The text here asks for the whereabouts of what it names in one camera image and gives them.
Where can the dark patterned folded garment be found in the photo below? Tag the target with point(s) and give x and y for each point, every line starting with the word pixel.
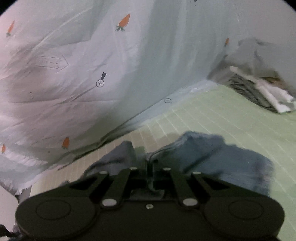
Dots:
pixel 249 91

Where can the grey folded garment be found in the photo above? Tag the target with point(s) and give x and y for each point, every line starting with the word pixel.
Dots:
pixel 254 59

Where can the blue denim jeans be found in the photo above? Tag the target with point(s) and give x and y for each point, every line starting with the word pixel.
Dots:
pixel 195 152

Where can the green grid cutting mat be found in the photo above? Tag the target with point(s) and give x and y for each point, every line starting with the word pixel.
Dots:
pixel 219 111

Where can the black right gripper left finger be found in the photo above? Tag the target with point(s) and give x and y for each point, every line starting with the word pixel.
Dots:
pixel 128 185

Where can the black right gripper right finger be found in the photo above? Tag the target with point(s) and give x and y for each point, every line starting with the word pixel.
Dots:
pixel 171 184

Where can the light carrot print sheet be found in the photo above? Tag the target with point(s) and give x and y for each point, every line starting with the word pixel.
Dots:
pixel 74 71

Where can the white folded garment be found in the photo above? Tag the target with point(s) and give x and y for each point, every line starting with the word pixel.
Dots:
pixel 272 89

